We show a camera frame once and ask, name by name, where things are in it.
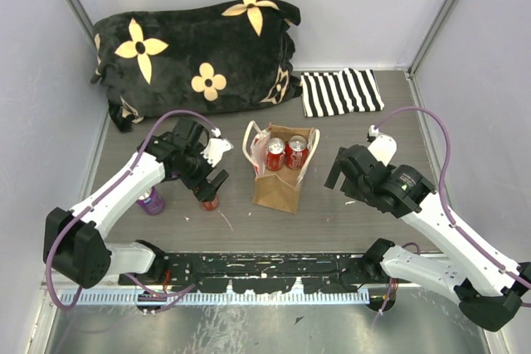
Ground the red cola can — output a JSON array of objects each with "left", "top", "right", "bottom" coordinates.
[
  {"left": 285, "top": 135, "right": 309, "bottom": 170},
  {"left": 199, "top": 195, "right": 220, "bottom": 211},
  {"left": 265, "top": 138, "right": 285, "bottom": 172}
]

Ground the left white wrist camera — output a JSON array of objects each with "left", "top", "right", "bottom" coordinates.
[{"left": 201, "top": 138, "right": 233, "bottom": 168}]

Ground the white slotted cable duct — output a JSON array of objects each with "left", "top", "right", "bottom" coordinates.
[{"left": 77, "top": 289, "right": 370, "bottom": 307}]

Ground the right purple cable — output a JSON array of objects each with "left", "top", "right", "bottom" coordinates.
[{"left": 371, "top": 105, "right": 531, "bottom": 289}]

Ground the black white striped cloth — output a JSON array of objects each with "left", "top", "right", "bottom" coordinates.
[{"left": 300, "top": 68, "right": 385, "bottom": 118}]

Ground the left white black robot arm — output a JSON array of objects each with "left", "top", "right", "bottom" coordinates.
[{"left": 43, "top": 117, "right": 233, "bottom": 289}]

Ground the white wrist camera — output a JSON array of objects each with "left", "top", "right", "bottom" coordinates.
[
  {"left": 368, "top": 125, "right": 397, "bottom": 166},
  {"left": 201, "top": 138, "right": 233, "bottom": 168}
]

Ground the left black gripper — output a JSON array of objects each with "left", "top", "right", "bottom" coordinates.
[{"left": 175, "top": 143, "right": 229, "bottom": 202}]

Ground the purple cable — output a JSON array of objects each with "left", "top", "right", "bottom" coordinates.
[
  {"left": 44, "top": 109, "right": 221, "bottom": 310},
  {"left": 371, "top": 105, "right": 531, "bottom": 289}
]

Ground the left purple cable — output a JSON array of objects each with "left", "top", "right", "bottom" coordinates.
[{"left": 44, "top": 109, "right": 221, "bottom": 310}]

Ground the brown canvas bag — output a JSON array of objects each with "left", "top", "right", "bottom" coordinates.
[{"left": 242, "top": 121, "right": 320, "bottom": 214}]

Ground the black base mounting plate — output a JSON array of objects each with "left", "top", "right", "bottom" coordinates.
[{"left": 134, "top": 252, "right": 389, "bottom": 294}]

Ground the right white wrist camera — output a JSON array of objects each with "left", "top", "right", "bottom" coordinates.
[{"left": 368, "top": 125, "right": 397, "bottom": 166}]

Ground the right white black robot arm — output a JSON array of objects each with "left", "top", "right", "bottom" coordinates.
[{"left": 324, "top": 142, "right": 530, "bottom": 332}]

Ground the near purple soda can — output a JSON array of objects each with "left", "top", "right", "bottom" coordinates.
[{"left": 137, "top": 187, "right": 165, "bottom": 216}]

